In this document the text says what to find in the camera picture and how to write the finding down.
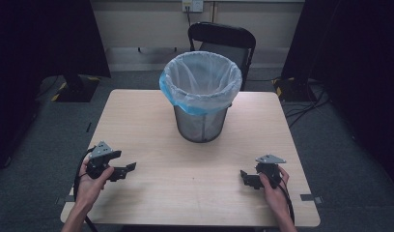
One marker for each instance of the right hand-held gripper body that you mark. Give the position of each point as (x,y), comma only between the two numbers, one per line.
(269,169)

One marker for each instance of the white wall socket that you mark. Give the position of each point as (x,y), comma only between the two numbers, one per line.
(192,5)

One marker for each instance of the black stand base striped tape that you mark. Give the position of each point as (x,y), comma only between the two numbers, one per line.
(77,90)
(293,90)

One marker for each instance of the person's right hand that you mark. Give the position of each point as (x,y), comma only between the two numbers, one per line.
(275,196)

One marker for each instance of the translucent blue trash bag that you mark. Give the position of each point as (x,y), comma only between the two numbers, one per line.
(201,96)

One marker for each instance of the black folding chair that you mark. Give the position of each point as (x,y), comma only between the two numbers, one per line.
(222,35)

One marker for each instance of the grey tape strip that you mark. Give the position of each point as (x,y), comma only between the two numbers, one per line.
(311,198)
(66,199)

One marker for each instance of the dark curtain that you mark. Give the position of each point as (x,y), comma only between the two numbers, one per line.
(31,48)
(359,64)

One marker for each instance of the grey mesh trash can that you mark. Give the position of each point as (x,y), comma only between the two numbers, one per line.
(200,127)

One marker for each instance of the person's left hand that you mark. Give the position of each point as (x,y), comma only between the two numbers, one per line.
(89,190)

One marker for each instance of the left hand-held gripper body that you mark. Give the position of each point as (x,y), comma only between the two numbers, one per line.
(100,159)

